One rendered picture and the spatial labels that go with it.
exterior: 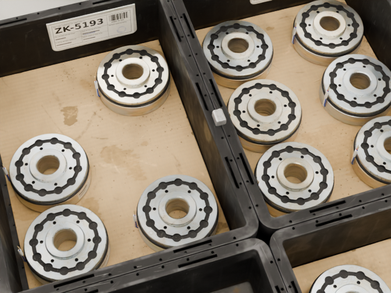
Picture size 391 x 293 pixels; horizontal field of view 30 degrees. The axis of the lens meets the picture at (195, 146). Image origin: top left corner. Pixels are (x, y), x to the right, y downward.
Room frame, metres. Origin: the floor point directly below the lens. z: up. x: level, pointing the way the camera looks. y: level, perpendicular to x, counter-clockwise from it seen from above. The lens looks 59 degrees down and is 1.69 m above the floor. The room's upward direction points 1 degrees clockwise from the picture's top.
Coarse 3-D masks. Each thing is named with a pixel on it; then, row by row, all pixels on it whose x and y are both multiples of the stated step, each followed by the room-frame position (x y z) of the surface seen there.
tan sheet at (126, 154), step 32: (64, 64) 0.65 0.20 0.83; (96, 64) 0.65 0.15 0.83; (0, 96) 0.59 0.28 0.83; (32, 96) 0.59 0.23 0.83; (64, 96) 0.59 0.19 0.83; (96, 96) 0.59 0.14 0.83; (0, 128) 0.53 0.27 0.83; (32, 128) 0.53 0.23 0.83; (64, 128) 0.53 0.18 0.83; (96, 128) 0.54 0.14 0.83; (128, 128) 0.54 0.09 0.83; (160, 128) 0.54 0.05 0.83; (96, 160) 0.49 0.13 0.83; (128, 160) 0.49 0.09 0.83; (160, 160) 0.49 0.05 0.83; (192, 160) 0.49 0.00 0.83; (96, 192) 0.44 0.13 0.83; (128, 192) 0.44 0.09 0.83; (128, 224) 0.39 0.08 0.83; (224, 224) 0.39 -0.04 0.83; (128, 256) 0.35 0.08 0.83
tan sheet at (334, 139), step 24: (336, 0) 0.78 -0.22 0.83; (264, 24) 0.73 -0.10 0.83; (288, 24) 0.73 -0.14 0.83; (288, 48) 0.69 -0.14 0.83; (360, 48) 0.69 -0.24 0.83; (288, 72) 0.64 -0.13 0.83; (312, 72) 0.64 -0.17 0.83; (312, 96) 0.60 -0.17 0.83; (312, 120) 0.56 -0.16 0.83; (336, 120) 0.56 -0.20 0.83; (312, 144) 0.52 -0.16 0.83; (336, 144) 0.52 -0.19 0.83; (336, 168) 0.48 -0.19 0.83; (336, 192) 0.45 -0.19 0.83
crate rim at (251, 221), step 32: (96, 0) 0.68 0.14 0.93; (128, 0) 0.69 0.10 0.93; (160, 0) 0.68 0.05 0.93; (192, 64) 0.58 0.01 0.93; (224, 160) 0.43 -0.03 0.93; (256, 224) 0.35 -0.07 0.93; (0, 256) 0.30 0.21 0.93; (160, 256) 0.31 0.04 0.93; (0, 288) 0.27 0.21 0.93; (32, 288) 0.27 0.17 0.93; (64, 288) 0.27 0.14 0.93
